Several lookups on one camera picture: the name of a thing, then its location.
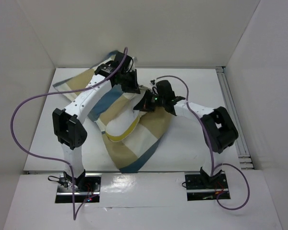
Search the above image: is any blue beige checked pillowcase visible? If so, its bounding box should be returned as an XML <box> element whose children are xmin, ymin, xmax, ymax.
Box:
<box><xmin>54</xmin><ymin>58</ymin><xmax>172</xmax><ymax>173</ymax></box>

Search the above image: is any white pillow yellow edge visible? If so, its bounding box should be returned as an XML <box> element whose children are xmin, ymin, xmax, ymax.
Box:
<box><xmin>105</xmin><ymin>91</ymin><xmax>147</xmax><ymax>142</ymax></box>

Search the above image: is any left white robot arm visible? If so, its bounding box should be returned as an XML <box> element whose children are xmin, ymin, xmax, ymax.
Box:
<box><xmin>52</xmin><ymin>64</ymin><xmax>140</xmax><ymax>191</ymax></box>

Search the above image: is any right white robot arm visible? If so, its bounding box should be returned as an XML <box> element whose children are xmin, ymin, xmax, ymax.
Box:
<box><xmin>133</xmin><ymin>90</ymin><xmax>239</xmax><ymax>188</ymax></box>

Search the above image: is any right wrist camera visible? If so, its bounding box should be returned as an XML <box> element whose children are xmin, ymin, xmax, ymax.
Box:
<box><xmin>155</xmin><ymin>80</ymin><xmax>175</xmax><ymax>100</ymax></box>

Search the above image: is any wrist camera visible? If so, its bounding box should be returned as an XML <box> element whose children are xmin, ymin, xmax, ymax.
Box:
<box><xmin>155</xmin><ymin>80</ymin><xmax>175</xmax><ymax>100</ymax></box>
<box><xmin>112</xmin><ymin>51</ymin><xmax>134</xmax><ymax>72</ymax></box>

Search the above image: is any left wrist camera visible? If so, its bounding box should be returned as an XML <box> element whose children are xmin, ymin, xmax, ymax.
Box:
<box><xmin>112</xmin><ymin>51</ymin><xmax>134</xmax><ymax>72</ymax></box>

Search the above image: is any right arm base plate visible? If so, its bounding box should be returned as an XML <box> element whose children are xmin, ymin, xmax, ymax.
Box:
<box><xmin>181</xmin><ymin>173</ymin><xmax>230</xmax><ymax>201</ymax></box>

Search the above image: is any aluminium frame rail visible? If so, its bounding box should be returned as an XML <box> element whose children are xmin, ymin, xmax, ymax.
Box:
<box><xmin>216</xmin><ymin>67</ymin><xmax>255</xmax><ymax>170</ymax></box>

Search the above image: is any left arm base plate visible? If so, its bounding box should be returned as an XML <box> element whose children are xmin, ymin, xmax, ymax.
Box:
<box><xmin>55</xmin><ymin>175</ymin><xmax>101</xmax><ymax>204</ymax></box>

